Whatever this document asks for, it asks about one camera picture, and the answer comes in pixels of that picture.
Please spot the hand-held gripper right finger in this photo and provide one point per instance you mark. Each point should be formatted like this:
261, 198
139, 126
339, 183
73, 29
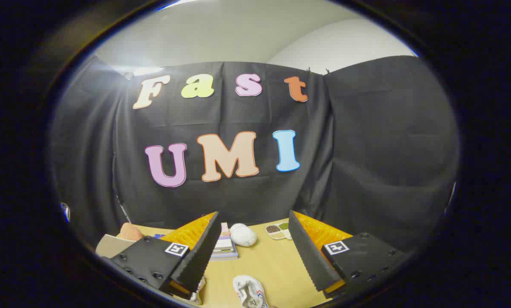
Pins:
311, 261

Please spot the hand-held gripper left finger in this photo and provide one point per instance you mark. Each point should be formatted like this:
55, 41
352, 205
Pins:
200, 261

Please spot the white canvas shoe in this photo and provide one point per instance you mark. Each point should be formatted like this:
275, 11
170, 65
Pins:
200, 291
247, 291

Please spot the beige fabric storage box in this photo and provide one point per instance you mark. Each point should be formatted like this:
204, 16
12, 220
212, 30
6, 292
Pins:
110, 246

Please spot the pale blue book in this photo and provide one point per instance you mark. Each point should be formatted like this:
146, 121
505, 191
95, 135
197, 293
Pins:
225, 256

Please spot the thick white book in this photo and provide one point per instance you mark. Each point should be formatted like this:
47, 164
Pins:
224, 244

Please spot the white divided grain dish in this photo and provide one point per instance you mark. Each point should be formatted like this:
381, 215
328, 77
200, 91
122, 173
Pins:
277, 231

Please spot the white plush toy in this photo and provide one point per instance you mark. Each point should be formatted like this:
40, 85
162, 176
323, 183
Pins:
243, 236

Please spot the pink porous sponge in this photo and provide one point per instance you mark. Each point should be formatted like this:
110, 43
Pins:
130, 232

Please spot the black backdrop cloth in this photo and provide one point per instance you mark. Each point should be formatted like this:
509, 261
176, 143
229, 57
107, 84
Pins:
366, 149

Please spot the bright window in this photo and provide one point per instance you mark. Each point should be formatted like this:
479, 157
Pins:
65, 211

